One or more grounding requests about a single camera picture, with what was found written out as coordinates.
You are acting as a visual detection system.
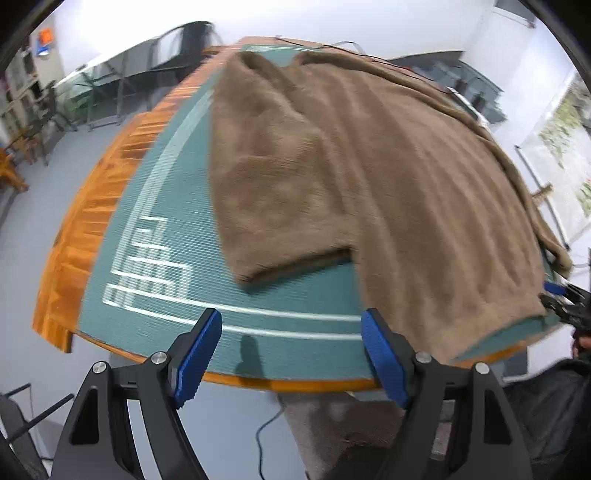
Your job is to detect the green patterned table mat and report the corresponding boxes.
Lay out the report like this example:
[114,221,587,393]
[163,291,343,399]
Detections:
[76,44,571,381]

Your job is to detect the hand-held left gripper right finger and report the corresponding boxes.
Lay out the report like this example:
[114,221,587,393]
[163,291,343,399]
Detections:
[361,308,532,480]

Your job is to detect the person's dark clothing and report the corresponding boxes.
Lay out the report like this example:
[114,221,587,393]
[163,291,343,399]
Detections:
[501,357,591,480]

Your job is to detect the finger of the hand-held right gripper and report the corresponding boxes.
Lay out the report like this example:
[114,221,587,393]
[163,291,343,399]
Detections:
[542,281,591,302]
[538,294,591,329]

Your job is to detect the grey staircase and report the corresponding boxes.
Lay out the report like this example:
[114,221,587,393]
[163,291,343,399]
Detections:
[392,48,509,124]

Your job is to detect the white power strip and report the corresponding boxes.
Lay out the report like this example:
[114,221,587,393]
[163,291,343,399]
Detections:
[445,88,492,132]

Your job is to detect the brown fleece garment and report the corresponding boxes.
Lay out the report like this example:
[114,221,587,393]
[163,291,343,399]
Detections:
[208,50,573,365]

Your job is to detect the black floor cable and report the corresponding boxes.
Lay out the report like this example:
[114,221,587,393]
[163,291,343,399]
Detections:
[255,406,288,480]

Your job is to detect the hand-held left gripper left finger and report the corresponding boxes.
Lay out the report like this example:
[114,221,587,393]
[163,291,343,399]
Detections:
[50,308,223,480]

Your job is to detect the wooden table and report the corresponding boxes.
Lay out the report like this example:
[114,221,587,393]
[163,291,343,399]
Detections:
[32,37,573,393]

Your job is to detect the black metal chair frame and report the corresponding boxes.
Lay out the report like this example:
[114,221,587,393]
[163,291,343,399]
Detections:
[0,382,75,480]

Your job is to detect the wall scroll painting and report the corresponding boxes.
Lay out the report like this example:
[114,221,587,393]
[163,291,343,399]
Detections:
[515,69,591,245]

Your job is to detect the storage shelf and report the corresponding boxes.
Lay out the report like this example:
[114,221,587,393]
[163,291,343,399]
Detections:
[0,46,61,153]

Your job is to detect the wooden chair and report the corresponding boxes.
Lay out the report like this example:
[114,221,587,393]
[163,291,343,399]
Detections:
[0,138,31,195]

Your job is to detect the potted green plant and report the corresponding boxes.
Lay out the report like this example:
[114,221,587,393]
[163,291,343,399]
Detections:
[60,74,99,125]

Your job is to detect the orange and blue wall sign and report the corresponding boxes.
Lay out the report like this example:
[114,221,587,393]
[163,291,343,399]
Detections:
[34,28,57,57]

